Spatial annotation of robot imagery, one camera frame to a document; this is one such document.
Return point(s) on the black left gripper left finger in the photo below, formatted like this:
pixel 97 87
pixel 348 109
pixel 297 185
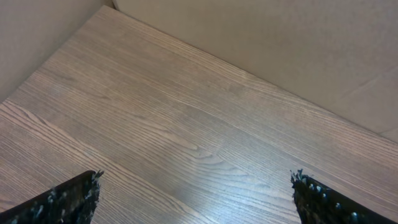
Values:
pixel 72 202

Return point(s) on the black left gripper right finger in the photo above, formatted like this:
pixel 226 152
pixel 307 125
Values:
pixel 317 203

